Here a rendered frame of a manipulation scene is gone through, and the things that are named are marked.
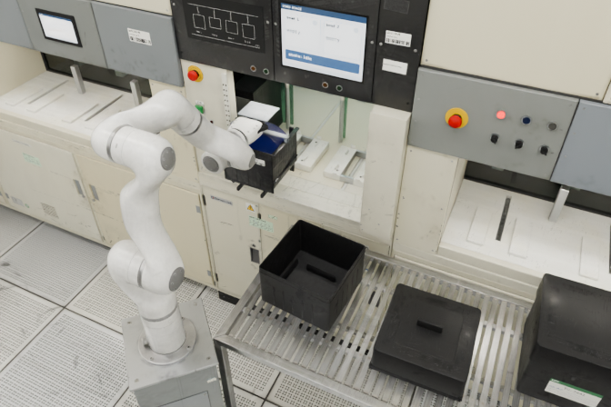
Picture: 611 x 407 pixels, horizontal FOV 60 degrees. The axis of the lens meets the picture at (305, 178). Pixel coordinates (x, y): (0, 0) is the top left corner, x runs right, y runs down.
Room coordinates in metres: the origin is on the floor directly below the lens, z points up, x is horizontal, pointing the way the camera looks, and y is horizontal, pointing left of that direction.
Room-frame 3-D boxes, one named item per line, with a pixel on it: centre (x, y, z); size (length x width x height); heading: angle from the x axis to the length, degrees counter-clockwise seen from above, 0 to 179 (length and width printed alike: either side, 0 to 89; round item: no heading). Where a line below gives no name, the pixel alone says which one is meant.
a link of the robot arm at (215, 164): (1.40, 0.27, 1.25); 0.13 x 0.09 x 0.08; 155
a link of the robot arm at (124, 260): (1.04, 0.49, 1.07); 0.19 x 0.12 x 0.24; 65
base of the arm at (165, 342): (1.02, 0.46, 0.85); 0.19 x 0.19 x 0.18
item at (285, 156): (1.63, 0.17, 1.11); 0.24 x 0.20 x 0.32; 65
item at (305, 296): (1.24, -0.03, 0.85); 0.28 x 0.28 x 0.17; 60
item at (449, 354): (1.00, -0.39, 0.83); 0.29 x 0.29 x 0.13; 67
